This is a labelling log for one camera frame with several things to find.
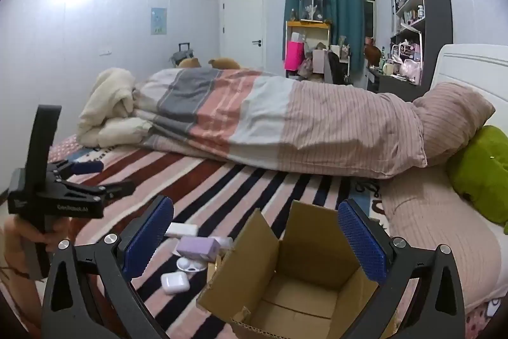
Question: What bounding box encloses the blue wall poster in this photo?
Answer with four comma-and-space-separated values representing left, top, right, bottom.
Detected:
151, 7, 167, 35

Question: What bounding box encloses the cream fleece blanket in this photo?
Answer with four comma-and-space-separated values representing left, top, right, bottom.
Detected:
77, 69, 153, 148

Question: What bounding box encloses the pink striped pillow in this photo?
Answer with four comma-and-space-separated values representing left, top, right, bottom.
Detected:
413, 82, 496, 167
383, 164, 501, 310

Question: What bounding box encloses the white power bank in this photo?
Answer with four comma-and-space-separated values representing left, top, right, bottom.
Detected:
164, 223, 198, 238

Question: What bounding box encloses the pink bag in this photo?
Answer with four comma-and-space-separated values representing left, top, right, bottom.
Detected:
284, 40, 304, 71

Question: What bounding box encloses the green plush toy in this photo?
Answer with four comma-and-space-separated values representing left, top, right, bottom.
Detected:
446, 125, 508, 226

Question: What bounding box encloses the black desk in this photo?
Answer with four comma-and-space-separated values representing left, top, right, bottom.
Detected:
367, 67, 422, 92

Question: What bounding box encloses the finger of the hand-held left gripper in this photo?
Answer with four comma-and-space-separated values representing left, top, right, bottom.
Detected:
63, 180, 136, 200
50, 160, 104, 175

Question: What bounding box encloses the glass display case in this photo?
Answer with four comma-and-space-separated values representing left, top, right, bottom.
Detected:
297, 0, 324, 22

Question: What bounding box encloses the striped patchwork duvet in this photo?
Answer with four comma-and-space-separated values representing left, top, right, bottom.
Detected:
133, 68, 427, 180

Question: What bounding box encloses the yellow rack shelf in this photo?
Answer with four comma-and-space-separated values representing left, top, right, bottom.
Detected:
285, 20, 332, 78

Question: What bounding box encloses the person's left hand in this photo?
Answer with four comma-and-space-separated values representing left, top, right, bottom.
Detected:
3, 218, 74, 279

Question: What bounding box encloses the purple box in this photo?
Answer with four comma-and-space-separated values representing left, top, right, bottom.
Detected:
176, 236, 223, 262

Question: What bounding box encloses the brown round object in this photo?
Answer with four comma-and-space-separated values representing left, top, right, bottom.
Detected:
364, 44, 382, 68

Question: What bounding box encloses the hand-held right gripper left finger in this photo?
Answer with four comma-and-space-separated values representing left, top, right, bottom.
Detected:
42, 195, 175, 339

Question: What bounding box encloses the person's left forearm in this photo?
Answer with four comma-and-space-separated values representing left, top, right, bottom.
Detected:
0, 271, 42, 339

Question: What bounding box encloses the cardboard box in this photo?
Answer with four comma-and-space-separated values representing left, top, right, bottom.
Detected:
196, 200, 398, 339

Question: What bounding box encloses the white round case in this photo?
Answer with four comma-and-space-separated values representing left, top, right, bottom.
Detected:
177, 257, 208, 273

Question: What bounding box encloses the striped bed blanket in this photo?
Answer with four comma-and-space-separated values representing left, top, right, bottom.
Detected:
48, 136, 382, 339

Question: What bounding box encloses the pink polka dot sheet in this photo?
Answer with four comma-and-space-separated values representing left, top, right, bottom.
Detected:
50, 136, 86, 162

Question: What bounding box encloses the white door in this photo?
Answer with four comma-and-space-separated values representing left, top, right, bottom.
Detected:
220, 0, 266, 70

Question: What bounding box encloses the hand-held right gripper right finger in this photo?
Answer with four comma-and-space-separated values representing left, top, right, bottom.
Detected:
337, 198, 466, 339

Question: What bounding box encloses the dark suitcase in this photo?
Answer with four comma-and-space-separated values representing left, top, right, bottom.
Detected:
169, 42, 195, 67

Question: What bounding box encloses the black bookshelf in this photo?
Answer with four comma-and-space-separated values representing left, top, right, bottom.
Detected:
391, 0, 453, 86

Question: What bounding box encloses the white headboard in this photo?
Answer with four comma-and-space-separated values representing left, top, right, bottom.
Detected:
431, 44, 508, 133

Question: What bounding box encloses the white earbuds case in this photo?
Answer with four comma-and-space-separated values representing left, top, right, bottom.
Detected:
161, 271, 189, 295

